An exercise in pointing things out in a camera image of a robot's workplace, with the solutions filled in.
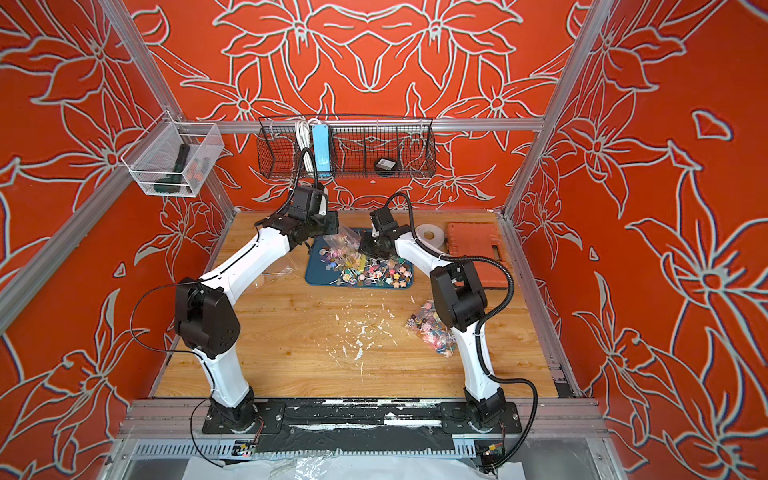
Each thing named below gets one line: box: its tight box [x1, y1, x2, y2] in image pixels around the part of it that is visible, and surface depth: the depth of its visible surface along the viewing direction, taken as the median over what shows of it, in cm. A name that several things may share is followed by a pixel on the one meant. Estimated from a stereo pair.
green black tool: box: [154, 144, 190, 194], surface depth 82 cm
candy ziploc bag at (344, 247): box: [323, 225, 367, 272], surface depth 99 cm
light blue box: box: [312, 124, 331, 172], surface depth 91 cm
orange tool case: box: [446, 222, 509, 288], surface depth 106 cm
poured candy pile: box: [318, 247, 414, 288], surface depth 102 cm
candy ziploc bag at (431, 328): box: [405, 299, 458, 358], surface depth 87 cm
